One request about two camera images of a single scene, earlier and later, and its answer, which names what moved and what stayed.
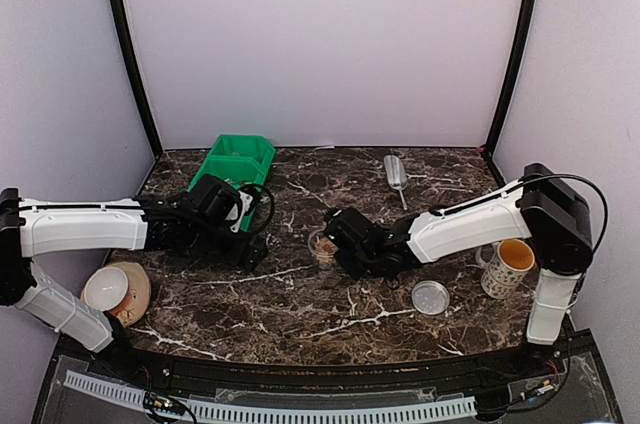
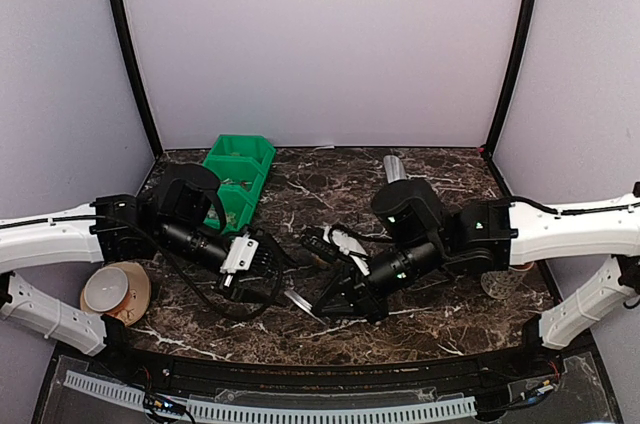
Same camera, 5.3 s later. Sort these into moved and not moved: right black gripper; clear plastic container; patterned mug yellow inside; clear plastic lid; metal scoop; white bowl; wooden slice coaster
Moved: right black gripper; clear plastic lid; clear plastic container
Not moved: metal scoop; wooden slice coaster; white bowl; patterned mug yellow inside
